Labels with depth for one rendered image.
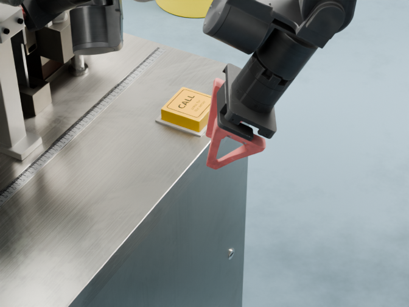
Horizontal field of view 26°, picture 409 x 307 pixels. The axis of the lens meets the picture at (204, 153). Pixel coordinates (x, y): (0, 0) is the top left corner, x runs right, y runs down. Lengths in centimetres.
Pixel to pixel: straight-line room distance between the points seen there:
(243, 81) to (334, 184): 165
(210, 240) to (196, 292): 10
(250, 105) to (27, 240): 37
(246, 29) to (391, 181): 177
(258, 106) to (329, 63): 215
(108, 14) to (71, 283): 36
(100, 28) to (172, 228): 37
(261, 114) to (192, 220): 46
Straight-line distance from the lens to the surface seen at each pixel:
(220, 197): 156
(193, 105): 139
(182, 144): 136
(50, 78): 150
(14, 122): 135
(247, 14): 99
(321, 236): 250
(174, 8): 342
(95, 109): 144
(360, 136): 286
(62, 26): 140
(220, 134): 104
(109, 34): 122
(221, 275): 171
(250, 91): 104
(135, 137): 137
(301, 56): 101
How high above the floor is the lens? 175
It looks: 40 degrees down
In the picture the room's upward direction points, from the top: straight up
